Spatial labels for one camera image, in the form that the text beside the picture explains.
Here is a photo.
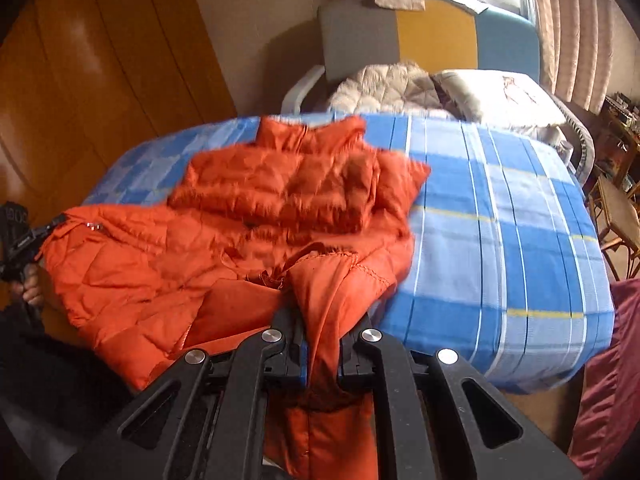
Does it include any white bed rail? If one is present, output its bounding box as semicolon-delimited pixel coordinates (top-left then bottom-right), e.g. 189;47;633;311
281;64;327;116

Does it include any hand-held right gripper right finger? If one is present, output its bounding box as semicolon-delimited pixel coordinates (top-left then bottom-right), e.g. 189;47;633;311
339;312;584;480

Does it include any beige quilted jacket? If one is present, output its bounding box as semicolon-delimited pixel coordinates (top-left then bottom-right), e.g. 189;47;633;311
326;61;453;117

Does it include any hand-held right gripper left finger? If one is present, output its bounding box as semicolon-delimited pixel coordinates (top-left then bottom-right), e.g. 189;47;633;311
57;309;307;480

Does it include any white printed pillow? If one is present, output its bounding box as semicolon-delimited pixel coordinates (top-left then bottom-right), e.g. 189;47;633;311
434;69;569;142

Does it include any bed with blue checked sheet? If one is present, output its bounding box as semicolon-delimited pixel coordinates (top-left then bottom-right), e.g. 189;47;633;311
82;110;617;396

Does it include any pink striped curtain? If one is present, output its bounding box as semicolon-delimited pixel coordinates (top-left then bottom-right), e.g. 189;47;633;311
527;0;618;113

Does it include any wooden wardrobe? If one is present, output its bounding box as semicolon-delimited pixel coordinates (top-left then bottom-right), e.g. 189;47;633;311
0;0;239;313

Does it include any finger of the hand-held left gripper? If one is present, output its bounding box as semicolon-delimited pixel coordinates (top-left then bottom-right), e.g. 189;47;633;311
30;213;69;263

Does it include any dark pink cloth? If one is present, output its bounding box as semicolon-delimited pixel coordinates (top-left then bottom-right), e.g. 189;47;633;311
569;279;640;480

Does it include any cluttered wooden desk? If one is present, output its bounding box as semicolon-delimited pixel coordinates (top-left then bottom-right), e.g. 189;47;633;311
594;91;640;187

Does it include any grey bed rail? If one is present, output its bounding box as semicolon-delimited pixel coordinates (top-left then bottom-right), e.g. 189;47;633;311
549;104;597;187

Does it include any person's left hand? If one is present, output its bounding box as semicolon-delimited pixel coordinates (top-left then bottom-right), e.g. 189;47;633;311
22;264;47;309

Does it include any wicker wooden chair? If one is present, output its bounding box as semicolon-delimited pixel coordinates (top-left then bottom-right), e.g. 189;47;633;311
586;174;640;282

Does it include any orange puffer jacket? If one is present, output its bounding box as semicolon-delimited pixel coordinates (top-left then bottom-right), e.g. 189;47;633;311
37;115;433;480

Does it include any grey yellow blue headboard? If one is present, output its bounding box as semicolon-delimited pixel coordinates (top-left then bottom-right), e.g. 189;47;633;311
317;0;542;86

